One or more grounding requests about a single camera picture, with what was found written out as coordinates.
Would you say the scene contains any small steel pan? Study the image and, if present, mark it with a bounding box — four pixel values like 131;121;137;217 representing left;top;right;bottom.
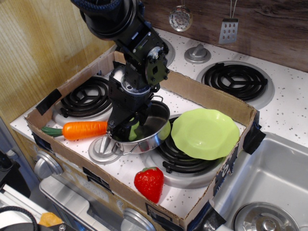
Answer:
107;100;171;155

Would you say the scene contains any yellow object at bottom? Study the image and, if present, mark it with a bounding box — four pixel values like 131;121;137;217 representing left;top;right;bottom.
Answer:
39;212;63;227

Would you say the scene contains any silver stove knob at back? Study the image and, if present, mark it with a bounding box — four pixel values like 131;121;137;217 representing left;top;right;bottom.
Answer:
184;44;211;64

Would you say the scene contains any oven knob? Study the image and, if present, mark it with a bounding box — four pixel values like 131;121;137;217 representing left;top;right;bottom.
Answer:
120;208;156;231
34;151;64;179

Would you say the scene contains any silver oven door handle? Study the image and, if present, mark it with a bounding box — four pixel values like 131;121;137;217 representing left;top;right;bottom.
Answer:
39;176;122;231

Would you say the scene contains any red toy strawberry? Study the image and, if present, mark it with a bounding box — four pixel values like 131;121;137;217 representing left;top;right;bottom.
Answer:
134;167;164;204

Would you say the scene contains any hanging silver strainer ladle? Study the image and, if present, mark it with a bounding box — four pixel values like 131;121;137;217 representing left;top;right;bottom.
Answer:
168;0;193;32

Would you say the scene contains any left oven front knob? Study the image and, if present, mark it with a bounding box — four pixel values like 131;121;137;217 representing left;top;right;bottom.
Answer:
34;151;64;179

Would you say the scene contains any silver stove knob in fence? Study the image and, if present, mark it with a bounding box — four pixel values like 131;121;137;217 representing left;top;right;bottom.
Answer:
88;135;120;164

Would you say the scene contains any black cable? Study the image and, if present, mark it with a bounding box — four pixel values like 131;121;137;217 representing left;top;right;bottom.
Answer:
0;205;39;231

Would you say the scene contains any silver toy sink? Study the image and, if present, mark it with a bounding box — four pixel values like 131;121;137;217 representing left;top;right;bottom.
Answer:
214;133;308;231

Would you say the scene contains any green toy broccoli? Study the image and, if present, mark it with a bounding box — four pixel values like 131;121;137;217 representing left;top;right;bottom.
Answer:
128;118;140;141

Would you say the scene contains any back right black burner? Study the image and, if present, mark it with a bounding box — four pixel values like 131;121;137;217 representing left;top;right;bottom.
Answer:
196;61;275;110

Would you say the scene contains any cardboard fence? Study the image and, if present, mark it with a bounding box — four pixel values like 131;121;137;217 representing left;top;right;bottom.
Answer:
26;51;259;230

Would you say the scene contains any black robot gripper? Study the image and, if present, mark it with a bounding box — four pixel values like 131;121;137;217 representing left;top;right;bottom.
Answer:
107;72;152;141

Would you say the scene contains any orange toy carrot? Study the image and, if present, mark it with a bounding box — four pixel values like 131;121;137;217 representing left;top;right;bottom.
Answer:
41;121;108;141

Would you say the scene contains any right oven front knob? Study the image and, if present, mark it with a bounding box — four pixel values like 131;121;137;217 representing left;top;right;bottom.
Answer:
120;208;156;231

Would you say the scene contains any light green plastic plate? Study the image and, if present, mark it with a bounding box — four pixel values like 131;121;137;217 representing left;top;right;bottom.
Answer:
171;108;240;160

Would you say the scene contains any front right black burner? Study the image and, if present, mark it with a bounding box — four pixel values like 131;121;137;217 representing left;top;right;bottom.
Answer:
143;114;226;190

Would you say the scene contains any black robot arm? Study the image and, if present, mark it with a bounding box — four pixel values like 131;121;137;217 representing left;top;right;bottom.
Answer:
72;0;169;141

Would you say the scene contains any silver sink drain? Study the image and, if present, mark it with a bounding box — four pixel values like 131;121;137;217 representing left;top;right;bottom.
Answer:
232;202;299;231

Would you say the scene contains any hanging silver slotted spatula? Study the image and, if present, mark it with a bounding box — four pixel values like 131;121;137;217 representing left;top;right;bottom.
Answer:
218;0;239;44

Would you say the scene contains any front left black burner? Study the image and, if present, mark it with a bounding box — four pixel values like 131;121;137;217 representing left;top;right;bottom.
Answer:
52;75;112;126

